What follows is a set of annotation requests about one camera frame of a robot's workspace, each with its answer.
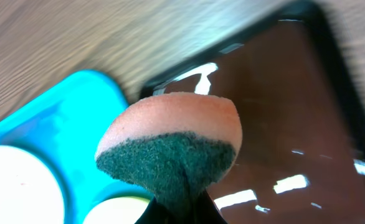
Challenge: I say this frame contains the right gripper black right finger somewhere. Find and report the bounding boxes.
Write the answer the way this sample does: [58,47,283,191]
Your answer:
[194,190,227,224]

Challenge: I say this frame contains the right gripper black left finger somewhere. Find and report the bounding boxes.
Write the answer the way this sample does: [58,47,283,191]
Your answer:
[135,198,173,224]

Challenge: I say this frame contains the pink green round sponge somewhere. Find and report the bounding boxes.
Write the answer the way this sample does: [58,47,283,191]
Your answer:
[95,92,242,216]

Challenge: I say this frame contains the light blue plate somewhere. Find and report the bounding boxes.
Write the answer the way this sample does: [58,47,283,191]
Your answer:
[0,146,65,224]

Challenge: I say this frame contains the yellow plate near tray edge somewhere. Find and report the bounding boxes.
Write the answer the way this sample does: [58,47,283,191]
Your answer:
[83,196,150,224]

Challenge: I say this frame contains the dark brown rectangular tray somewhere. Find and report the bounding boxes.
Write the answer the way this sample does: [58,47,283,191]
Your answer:
[140,1,365,223]

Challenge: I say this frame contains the teal plastic tray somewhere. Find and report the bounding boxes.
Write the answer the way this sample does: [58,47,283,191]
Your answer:
[0,70,152,223]

